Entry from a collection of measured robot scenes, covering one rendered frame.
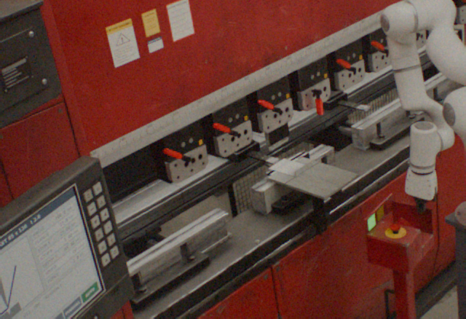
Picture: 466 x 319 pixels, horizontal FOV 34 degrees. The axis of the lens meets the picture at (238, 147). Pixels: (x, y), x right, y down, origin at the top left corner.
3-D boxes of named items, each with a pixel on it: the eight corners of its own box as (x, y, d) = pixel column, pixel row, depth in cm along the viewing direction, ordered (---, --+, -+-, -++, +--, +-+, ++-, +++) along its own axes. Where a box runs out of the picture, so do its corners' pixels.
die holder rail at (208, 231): (113, 312, 232) (106, 287, 228) (103, 305, 236) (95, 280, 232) (232, 236, 260) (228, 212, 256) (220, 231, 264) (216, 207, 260)
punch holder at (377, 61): (373, 74, 292) (370, 33, 285) (356, 71, 298) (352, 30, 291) (397, 61, 300) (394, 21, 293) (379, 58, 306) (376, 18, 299)
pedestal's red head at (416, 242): (408, 274, 261) (405, 230, 254) (368, 262, 271) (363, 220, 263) (434, 244, 275) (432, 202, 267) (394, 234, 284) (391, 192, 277)
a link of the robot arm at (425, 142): (427, 151, 261) (404, 159, 258) (428, 116, 255) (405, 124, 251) (443, 161, 254) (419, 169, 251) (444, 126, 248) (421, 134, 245)
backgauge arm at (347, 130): (370, 162, 321) (368, 132, 315) (263, 130, 366) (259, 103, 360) (381, 154, 326) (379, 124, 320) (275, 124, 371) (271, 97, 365)
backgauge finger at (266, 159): (266, 173, 274) (264, 161, 272) (218, 156, 292) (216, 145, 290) (289, 159, 281) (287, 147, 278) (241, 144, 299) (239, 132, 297)
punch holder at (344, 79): (340, 92, 280) (336, 50, 273) (322, 89, 286) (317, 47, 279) (365, 79, 289) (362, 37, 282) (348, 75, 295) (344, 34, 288)
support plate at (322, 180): (325, 199, 250) (324, 197, 249) (268, 180, 268) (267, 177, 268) (359, 176, 260) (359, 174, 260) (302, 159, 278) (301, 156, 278)
